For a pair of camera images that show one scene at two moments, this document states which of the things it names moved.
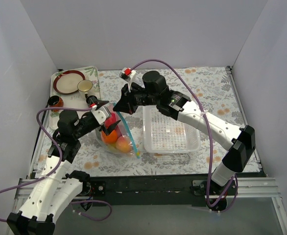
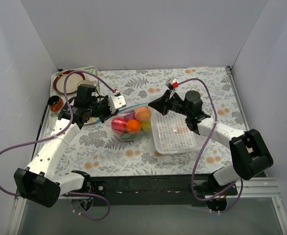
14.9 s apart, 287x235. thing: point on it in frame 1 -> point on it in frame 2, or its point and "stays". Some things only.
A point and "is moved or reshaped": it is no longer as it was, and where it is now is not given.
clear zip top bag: (116, 136) -> (131, 123)
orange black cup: (55, 101) stays
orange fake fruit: (112, 137) -> (133, 126)
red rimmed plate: (66, 82) stays
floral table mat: (211, 89) stays
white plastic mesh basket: (163, 133) is moved or reshaped
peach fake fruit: (124, 144) -> (143, 114)
